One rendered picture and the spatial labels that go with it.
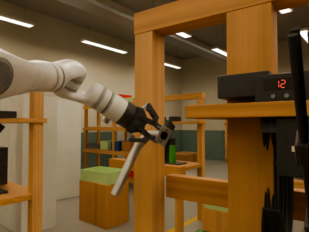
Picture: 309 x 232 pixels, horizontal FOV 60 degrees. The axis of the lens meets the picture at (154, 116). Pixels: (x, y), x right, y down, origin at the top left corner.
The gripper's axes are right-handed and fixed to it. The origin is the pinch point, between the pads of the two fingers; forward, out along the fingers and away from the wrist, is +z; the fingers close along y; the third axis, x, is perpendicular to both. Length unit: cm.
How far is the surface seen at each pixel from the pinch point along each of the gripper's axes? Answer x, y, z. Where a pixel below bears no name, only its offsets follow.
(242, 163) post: -11.7, 3.7, 25.1
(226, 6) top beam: -6.1, 47.2, -1.6
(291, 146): -29.9, 9.3, 20.1
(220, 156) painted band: 823, 208, 699
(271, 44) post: -18.3, 37.5, 11.4
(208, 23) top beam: 4.2, 45.4, -0.1
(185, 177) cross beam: 14.3, -6.5, 25.7
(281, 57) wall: 606, 599, 598
